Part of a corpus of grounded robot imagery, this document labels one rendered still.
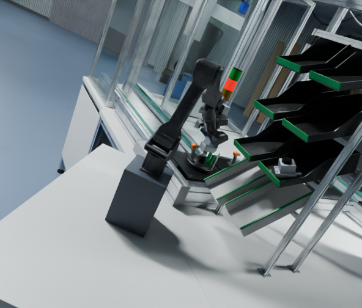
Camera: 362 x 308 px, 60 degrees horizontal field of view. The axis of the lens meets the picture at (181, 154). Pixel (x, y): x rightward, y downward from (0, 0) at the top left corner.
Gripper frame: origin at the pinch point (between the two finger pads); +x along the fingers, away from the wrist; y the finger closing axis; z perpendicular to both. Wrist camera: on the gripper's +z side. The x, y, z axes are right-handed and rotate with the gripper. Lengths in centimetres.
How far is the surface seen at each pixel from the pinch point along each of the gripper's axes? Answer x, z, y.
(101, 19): 143, 115, 849
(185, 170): 4.2, -17.7, -5.7
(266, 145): -8.8, 8.9, -26.6
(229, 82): -12.6, 21.7, 17.5
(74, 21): 135, 47, 894
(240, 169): 1.4, -0.7, -22.3
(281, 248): 11, -6, -53
